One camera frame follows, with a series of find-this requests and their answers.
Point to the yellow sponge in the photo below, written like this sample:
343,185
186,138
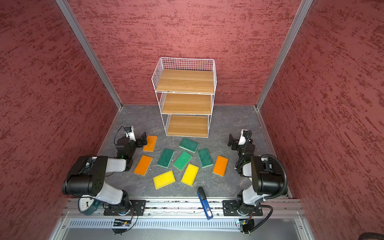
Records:
190,175
164,180

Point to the circuit board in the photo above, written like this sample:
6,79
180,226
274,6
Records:
121,223
245,225

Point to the left circuit board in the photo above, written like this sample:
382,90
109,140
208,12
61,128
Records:
121,223

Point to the orange sponge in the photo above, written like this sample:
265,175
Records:
220,166
151,144
143,165

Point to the aluminium mounting rail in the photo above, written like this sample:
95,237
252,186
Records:
191,208

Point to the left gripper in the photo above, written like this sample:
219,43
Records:
139,141

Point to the top wooden shelf board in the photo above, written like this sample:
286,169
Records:
188,82

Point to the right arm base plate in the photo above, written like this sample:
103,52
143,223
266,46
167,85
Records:
231,208

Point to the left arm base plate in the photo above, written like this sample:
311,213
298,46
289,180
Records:
135,207

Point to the dark green sponge top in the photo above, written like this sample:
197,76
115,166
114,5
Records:
189,145

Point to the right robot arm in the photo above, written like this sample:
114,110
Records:
267,173

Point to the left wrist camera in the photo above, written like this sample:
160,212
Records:
129,132

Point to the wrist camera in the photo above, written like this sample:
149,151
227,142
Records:
245,137
129,132

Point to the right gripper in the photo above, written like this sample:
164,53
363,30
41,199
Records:
236,142

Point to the middle wooden shelf board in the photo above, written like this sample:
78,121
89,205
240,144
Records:
186,104

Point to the blue black stapler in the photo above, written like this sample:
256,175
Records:
205,203

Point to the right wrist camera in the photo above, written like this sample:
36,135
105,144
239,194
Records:
245,137

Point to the white wire shelf rack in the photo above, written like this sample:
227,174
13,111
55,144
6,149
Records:
206,65

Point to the dark green sponge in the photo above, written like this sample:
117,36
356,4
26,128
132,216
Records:
189,145
205,158
165,158

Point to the bottom wooden shelf board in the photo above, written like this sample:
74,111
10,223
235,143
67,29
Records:
188,126

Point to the wooden shelf board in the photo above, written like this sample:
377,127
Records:
188,82
188,126
186,104

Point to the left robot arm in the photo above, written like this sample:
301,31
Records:
86,178

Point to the teal alarm clock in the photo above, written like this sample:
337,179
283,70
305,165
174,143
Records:
87,206

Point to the right circuit board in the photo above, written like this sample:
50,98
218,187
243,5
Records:
245,225

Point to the bright green sponge middle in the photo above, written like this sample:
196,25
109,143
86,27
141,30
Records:
182,160

